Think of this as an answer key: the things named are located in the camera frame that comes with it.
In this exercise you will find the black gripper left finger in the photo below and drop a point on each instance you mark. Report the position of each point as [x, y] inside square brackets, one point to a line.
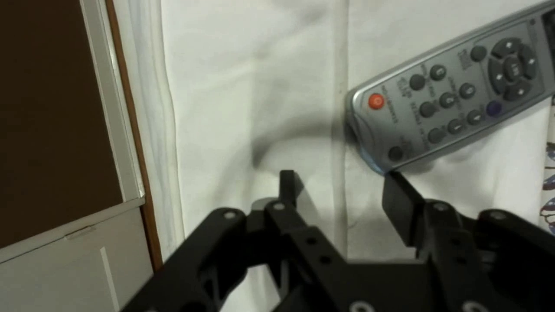
[244, 265]

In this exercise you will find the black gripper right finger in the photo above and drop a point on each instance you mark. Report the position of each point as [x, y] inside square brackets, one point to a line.
[492, 260]

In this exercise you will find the grey remote control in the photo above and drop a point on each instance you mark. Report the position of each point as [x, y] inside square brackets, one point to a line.
[457, 92]

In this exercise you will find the white sofa back cushion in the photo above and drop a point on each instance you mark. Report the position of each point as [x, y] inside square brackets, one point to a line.
[261, 87]

